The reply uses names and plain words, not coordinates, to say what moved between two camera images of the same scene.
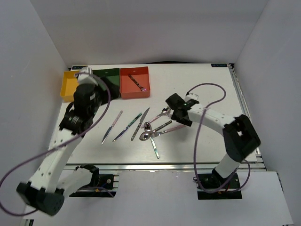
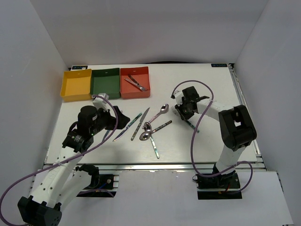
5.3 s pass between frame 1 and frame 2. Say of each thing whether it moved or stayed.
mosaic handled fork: stayed
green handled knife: stayed
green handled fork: moved
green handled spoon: stayed
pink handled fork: moved
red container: stayed
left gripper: moved
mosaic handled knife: stayed
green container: stayed
